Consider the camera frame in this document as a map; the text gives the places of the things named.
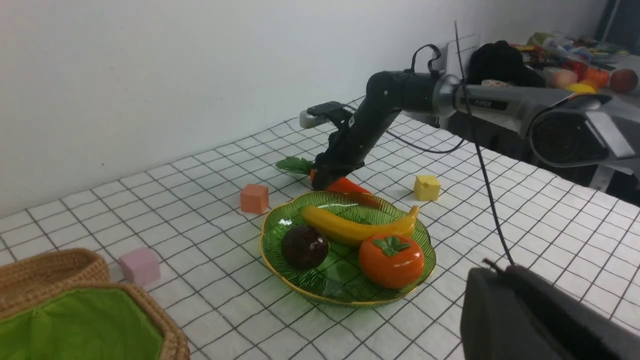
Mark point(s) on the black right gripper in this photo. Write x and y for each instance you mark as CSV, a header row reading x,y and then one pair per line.
x,y
350,145

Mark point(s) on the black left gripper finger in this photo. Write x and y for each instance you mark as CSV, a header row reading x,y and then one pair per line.
x,y
515,314

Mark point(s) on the orange toy carrot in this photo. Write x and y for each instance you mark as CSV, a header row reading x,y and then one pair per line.
x,y
349,189

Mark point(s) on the yellow toy banana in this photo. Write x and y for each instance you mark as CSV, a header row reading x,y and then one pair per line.
x,y
352,234

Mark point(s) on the purple toy mangosteen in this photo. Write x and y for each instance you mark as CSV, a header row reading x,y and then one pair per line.
x,y
304,248

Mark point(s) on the orange toy persimmon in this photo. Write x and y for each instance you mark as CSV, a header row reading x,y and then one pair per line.
x,y
391,261

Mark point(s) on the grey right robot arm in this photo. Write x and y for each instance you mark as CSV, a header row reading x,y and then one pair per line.
x,y
563,128

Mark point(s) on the pile of toy fruits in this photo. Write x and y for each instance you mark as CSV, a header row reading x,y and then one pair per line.
x,y
599,63

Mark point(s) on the yellow foam cube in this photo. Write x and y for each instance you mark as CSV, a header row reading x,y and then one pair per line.
x,y
427,188

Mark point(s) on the orange foam cube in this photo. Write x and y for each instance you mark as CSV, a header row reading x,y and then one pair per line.
x,y
254,199

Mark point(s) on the green glass leaf plate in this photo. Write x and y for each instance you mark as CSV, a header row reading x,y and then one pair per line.
x,y
339,279

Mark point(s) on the black bag in background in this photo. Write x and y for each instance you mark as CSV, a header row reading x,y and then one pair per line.
x,y
501,62

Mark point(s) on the pink foam cube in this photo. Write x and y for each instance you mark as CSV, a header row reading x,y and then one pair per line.
x,y
140,266

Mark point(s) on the woven rattan basket green lining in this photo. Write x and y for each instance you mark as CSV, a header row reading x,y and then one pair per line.
x,y
89,321

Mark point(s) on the woven rattan basket lid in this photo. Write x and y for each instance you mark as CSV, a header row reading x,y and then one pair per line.
x,y
26,283

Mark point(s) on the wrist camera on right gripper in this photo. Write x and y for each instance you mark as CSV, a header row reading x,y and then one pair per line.
x,y
332,112

